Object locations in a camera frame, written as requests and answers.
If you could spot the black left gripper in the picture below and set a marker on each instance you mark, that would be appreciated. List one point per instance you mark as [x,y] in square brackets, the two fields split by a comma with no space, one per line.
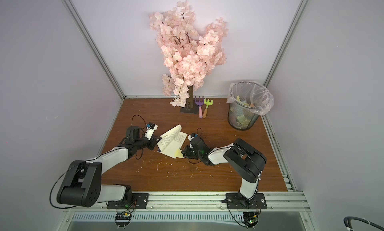
[152,142]

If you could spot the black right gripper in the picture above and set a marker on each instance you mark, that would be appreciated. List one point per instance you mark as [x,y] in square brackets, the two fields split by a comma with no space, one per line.
[188,152]

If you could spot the dark blue book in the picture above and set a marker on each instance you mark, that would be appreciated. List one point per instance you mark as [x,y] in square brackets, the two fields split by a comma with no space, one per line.
[171,141]

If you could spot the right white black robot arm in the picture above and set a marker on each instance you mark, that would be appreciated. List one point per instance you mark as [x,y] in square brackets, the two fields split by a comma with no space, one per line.
[247,161]

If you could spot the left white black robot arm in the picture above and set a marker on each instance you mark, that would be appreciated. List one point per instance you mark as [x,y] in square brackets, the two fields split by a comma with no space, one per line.
[82,182]

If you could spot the black mesh trash bin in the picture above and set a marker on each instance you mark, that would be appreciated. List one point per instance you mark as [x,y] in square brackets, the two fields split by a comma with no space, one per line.
[241,120]

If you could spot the clear plastic bin liner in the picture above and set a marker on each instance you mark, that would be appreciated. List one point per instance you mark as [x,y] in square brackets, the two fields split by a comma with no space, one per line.
[250,96]

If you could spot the pink cherry blossom tree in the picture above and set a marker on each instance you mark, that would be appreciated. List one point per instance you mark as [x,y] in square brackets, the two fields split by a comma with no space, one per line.
[189,55]

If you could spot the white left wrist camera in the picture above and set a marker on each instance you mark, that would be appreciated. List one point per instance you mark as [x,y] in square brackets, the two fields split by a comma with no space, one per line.
[150,129]

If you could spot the purple fork pink handle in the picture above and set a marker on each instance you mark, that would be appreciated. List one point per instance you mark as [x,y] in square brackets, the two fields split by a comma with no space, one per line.
[199,101]

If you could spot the green rake wooden handle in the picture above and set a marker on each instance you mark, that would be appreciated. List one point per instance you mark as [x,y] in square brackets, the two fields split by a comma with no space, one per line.
[207,102]

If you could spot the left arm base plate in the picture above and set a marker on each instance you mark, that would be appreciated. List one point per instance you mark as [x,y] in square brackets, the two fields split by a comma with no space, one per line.
[131,201]

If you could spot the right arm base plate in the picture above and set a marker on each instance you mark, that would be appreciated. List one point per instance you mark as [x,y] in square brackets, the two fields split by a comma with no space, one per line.
[237,202]

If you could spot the aluminium front rail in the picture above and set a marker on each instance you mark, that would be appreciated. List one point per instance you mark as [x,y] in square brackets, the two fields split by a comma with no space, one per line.
[212,201]

